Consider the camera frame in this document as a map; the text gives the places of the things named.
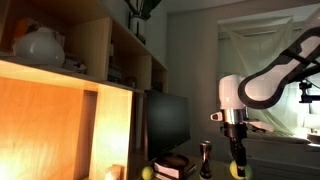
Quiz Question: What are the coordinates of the clear tennis ball can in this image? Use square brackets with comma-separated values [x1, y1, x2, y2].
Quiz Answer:
[198, 140, 214, 180]

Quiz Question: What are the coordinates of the yellow-green tennis ball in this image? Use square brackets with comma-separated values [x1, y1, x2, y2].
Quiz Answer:
[140, 165, 155, 180]
[228, 159, 254, 180]

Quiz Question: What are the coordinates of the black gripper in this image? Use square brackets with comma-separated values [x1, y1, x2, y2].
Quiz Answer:
[221, 121, 250, 177]

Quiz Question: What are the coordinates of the black ring-shaped object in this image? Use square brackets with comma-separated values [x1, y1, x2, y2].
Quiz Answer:
[157, 152, 191, 168]

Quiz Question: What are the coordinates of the wooden desk shelf unit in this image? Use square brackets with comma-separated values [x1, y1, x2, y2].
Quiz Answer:
[0, 0, 170, 180]

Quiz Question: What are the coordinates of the cardboard box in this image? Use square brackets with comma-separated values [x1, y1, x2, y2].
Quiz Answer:
[305, 132, 320, 145]

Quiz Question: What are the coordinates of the white plant pot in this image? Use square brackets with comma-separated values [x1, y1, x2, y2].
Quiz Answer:
[129, 14, 148, 44]

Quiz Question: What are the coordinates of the black stereo camera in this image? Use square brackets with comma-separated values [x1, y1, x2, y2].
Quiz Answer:
[298, 80, 314, 91]

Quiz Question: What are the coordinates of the dark clutter pile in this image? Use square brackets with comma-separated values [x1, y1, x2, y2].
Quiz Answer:
[62, 54, 88, 75]

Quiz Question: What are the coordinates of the white draped sheet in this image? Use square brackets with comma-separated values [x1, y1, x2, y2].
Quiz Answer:
[217, 15, 320, 135]

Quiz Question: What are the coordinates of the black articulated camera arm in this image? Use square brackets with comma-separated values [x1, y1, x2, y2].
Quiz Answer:
[298, 88, 320, 105]

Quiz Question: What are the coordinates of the black computer monitor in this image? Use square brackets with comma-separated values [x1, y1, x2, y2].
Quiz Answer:
[144, 88, 192, 162]

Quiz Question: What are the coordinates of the white bed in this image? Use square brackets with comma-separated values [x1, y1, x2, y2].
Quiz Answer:
[246, 129, 320, 158]

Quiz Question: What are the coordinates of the green leafy plant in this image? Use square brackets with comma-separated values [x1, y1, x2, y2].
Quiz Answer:
[124, 0, 163, 20]

